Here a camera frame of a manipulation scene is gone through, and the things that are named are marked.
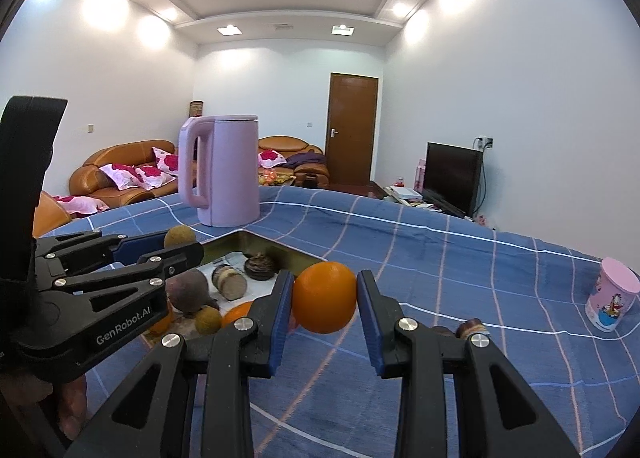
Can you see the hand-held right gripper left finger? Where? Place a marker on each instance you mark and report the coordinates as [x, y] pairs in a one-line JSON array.
[[280, 320]]

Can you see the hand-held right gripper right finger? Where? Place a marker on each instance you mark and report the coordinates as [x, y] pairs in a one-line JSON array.
[[370, 323]]

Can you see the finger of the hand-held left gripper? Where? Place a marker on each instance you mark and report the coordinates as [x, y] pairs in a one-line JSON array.
[[175, 263], [140, 245]]

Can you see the brown kiwi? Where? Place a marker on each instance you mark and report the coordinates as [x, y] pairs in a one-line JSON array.
[[180, 236], [208, 320]]

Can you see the large purple passion fruit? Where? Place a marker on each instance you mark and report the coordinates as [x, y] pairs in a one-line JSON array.
[[190, 290]]

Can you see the large orange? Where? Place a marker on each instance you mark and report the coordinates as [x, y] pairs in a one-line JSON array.
[[325, 298]]

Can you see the small dark mangosteen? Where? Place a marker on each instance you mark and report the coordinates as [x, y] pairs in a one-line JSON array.
[[258, 268]]

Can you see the small orange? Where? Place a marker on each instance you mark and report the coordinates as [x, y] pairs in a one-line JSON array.
[[239, 314], [161, 322]]

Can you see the pink metal tin box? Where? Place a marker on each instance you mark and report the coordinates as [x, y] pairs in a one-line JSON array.
[[280, 250]]

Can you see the person's left hand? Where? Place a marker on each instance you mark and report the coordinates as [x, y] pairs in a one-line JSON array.
[[72, 403]]

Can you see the cut brown fruit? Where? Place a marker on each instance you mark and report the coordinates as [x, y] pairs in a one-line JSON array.
[[230, 284]]

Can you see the pink floral pillow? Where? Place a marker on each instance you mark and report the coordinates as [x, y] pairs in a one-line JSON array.
[[119, 176], [271, 158], [155, 176], [167, 160]]

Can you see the pink floral cloth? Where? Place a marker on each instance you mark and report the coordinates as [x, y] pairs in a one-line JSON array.
[[80, 204]]

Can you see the long orange leather sofa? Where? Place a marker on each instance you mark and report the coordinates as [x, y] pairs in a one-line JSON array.
[[90, 177]]

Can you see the orange leather armchair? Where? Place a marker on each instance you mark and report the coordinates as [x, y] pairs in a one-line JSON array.
[[50, 215]]

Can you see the blue plaid blanket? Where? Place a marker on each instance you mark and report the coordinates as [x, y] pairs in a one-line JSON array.
[[450, 263]]

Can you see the brown fruit with white band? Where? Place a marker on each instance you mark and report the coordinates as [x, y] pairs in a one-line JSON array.
[[471, 327]]

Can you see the pink electric kettle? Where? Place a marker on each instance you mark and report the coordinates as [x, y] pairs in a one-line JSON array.
[[230, 172]]

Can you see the coffee table with fruit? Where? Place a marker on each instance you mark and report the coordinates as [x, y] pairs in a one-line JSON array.
[[277, 178]]

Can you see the brown vase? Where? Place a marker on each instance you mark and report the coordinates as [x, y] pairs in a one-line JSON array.
[[196, 109]]

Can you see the purple cloth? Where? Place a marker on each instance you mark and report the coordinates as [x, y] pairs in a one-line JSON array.
[[306, 160]]

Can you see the black television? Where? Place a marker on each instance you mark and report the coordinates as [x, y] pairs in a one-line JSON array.
[[452, 175]]

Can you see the brown wooden door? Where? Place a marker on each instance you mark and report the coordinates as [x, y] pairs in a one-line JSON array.
[[351, 130]]

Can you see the square ceiling light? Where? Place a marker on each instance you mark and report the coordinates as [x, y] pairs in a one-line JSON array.
[[343, 29], [229, 30]]

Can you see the pink cartoon paper cup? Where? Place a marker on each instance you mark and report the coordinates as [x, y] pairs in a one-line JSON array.
[[612, 295]]

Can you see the ceiling air vent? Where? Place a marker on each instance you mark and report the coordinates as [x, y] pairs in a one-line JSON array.
[[282, 26]]

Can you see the white wall socket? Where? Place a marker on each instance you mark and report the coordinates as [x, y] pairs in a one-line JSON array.
[[484, 141]]

